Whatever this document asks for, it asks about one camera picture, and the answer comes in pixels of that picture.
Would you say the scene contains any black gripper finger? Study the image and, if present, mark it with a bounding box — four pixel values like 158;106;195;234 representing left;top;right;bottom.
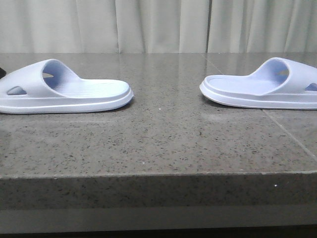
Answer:
0;68;6;78

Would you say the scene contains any light blue slipper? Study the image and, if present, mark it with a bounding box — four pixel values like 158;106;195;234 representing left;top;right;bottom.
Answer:
0;59;134;114
200;58;317;110

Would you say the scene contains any beige pleated curtain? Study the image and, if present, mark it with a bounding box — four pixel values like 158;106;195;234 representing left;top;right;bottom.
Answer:
0;0;317;53

